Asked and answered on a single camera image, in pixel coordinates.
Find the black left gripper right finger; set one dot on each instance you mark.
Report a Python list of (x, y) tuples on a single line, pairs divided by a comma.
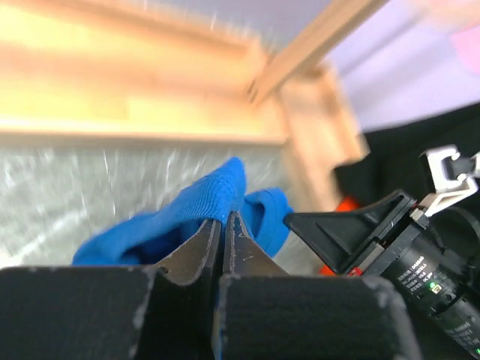
[(242, 256)]

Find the wooden clothes rack right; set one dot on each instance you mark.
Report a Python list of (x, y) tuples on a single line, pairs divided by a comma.
[(322, 134)]

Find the wooden clothes rack centre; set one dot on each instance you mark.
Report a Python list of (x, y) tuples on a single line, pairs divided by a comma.
[(74, 71)]

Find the orange hanging garment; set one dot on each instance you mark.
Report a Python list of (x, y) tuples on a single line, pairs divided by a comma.
[(345, 206)]

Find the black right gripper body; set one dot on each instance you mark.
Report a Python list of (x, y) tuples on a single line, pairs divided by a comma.
[(403, 244)]

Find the wooden clothes rack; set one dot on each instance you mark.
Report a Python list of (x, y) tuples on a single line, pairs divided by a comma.
[(74, 71), (322, 134)]

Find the black hanging garment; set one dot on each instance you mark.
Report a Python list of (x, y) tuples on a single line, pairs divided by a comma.
[(394, 162)]

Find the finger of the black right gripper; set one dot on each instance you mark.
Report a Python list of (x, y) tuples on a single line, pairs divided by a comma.
[(343, 240)]

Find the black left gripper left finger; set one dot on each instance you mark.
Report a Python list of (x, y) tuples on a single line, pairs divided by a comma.
[(195, 261)]

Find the blue tank top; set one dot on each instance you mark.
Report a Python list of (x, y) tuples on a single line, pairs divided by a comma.
[(149, 237)]

